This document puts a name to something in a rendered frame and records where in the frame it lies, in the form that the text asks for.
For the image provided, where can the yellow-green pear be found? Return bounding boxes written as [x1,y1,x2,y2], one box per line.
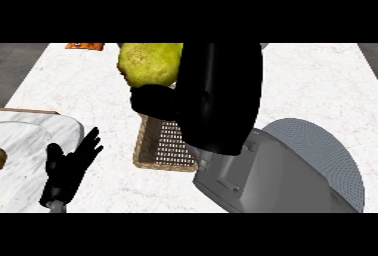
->
[117,42,185,90]

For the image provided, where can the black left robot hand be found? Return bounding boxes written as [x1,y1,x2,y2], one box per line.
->
[39,126,105,210]

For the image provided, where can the grey round mesh placemat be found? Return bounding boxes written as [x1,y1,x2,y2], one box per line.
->
[260,117,368,214]

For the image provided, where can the orange flat object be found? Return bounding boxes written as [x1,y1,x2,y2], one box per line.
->
[64,42,106,52]

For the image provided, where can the brown wooden strip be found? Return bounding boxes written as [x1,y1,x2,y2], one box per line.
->
[0,107,62,116]

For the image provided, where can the white marble rounded board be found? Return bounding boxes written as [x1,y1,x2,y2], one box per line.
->
[0,110,86,214]

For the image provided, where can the wicker basket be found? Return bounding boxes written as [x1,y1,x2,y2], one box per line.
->
[132,113,200,173]

